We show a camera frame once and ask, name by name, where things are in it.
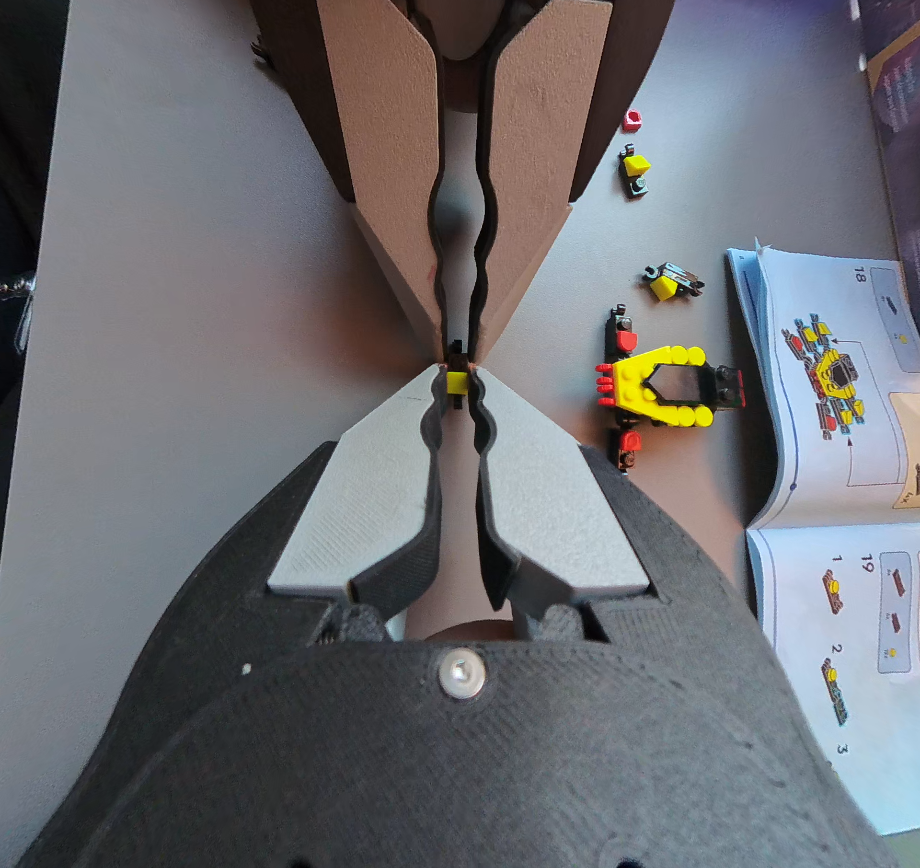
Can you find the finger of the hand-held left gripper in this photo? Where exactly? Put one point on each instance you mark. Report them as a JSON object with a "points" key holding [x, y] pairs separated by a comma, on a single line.
{"points": [[546, 113], [381, 106]]}

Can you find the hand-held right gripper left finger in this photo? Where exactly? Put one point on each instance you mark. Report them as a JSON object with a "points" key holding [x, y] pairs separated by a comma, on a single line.
{"points": [[359, 501]]}

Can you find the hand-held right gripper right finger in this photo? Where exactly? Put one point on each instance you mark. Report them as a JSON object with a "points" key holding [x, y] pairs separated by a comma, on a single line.
{"points": [[553, 516]]}

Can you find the small yellow black lego piece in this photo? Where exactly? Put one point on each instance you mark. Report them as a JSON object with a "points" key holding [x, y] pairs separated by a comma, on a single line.
{"points": [[457, 381]]}

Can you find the small red lego stud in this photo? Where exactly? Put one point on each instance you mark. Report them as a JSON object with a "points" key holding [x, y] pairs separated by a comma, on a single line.
{"points": [[633, 119]]}

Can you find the black lego leg yellow slope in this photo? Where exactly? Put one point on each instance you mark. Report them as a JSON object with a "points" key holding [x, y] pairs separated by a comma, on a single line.
{"points": [[665, 287], [636, 163]]}

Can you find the yellow red black lego model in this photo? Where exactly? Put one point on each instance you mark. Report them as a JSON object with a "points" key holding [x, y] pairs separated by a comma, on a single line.
{"points": [[647, 386]]}

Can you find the lego instruction booklet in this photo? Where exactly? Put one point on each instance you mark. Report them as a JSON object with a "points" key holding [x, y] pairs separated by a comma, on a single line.
{"points": [[812, 451]]}

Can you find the dark printed cardboard box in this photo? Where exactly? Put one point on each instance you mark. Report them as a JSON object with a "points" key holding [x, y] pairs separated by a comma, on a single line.
{"points": [[895, 91]]}

